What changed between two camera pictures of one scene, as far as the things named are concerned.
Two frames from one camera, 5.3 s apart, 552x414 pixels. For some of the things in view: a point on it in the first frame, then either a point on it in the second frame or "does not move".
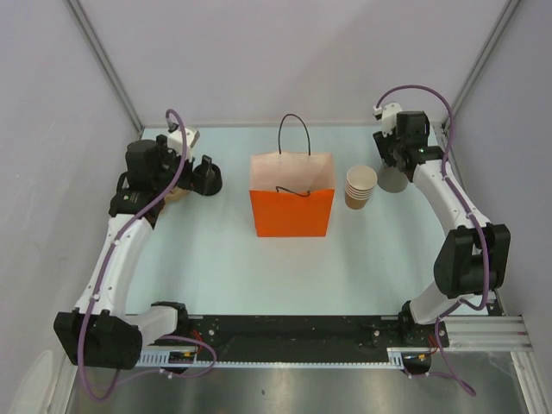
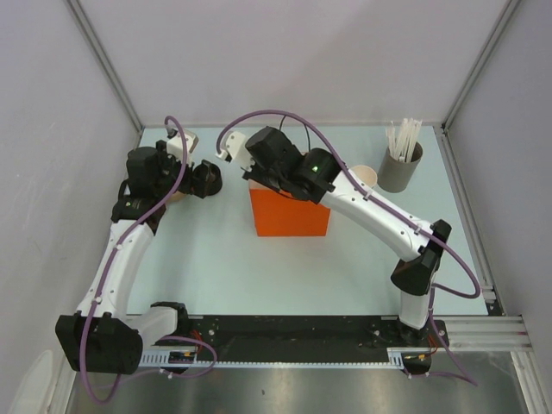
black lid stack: (207, 177) does not move
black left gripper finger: (207, 168) -> (205, 179)
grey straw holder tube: (392, 180) does not move
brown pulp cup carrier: (176, 193) does not move
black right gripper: (383, 143) -> (254, 175)
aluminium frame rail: (487, 333) does not move
